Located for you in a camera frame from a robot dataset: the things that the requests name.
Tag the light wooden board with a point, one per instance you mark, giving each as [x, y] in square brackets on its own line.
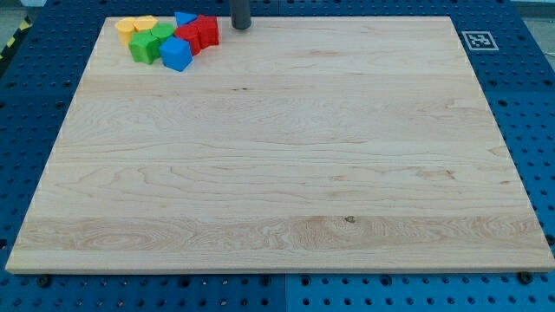
[302, 145]

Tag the red block rear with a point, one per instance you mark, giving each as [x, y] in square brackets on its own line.
[208, 29]

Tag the red block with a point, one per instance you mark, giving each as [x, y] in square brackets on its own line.
[208, 29]
[189, 33]

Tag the blue cube block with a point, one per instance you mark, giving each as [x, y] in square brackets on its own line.
[176, 53]

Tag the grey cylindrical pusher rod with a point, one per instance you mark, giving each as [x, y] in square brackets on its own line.
[240, 12]

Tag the red block front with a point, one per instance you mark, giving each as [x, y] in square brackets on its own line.
[189, 33]

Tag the blue triangle block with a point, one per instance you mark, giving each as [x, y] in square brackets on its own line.
[182, 18]

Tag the green cube block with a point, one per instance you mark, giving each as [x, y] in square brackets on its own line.
[144, 47]

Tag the green cylinder block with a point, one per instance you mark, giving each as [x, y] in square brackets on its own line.
[162, 31]

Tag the yellow hexagon block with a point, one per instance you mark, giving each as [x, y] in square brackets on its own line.
[144, 23]

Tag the yellow cylinder block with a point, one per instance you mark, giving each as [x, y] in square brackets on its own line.
[125, 29]

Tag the white fiducial marker tag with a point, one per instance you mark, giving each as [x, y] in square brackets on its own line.
[479, 40]

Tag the black bolt left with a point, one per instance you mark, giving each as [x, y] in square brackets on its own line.
[43, 281]

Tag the black bolt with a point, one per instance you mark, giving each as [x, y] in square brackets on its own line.
[43, 281]
[525, 277]

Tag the black bolt right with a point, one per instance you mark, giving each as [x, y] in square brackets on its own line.
[525, 277]

